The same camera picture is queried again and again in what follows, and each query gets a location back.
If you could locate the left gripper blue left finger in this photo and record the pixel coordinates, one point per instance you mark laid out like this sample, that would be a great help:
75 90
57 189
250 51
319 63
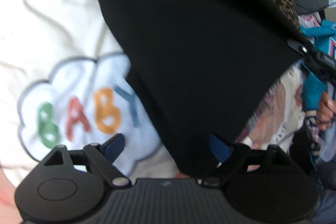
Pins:
112 148

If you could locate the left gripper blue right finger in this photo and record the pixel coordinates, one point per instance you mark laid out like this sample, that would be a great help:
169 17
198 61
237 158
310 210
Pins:
220 148

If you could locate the black floral lined skirt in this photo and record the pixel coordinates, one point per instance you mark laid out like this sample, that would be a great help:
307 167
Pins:
201 67

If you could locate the person's hand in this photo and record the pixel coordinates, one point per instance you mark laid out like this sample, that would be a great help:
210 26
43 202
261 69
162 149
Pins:
326 112

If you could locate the teal garment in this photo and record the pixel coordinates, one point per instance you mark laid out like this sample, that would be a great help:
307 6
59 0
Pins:
322 39

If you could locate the white printed bed sheet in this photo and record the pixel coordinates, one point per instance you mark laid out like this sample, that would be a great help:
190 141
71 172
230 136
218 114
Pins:
63 81

